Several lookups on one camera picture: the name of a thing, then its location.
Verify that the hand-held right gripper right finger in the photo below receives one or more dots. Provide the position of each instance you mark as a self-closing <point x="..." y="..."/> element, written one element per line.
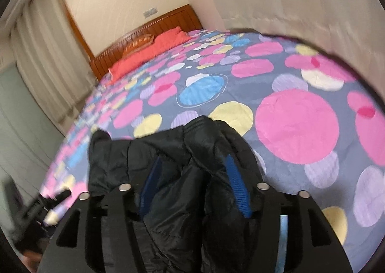
<point x="237" y="185"/>

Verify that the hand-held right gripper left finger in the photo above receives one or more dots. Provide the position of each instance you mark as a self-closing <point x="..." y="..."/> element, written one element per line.
<point x="150" y="184"/>

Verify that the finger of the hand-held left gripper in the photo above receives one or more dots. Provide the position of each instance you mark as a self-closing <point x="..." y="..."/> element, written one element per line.
<point x="57" y="199"/>

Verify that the black puffer jacket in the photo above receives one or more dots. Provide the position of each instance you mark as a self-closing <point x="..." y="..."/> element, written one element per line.
<point x="180" y="200"/>

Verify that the dotted colourful bedspread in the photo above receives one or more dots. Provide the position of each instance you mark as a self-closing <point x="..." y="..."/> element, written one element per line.
<point x="294" y="128"/>

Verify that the orange pillow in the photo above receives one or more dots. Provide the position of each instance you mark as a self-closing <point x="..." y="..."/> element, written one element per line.
<point x="138" y="44"/>

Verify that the pink quilted blanket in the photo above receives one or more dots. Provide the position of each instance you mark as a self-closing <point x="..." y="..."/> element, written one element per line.
<point x="162" y="41"/>

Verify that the wooden headboard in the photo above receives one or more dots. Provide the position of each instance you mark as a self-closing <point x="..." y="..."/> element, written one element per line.
<point x="177" y="20"/>

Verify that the wooden post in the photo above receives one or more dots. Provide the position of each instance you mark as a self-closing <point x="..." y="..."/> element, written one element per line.
<point x="81" y="35"/>

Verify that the wall switch panel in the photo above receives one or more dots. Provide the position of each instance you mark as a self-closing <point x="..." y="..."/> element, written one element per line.
<point x="150" y="12"/>

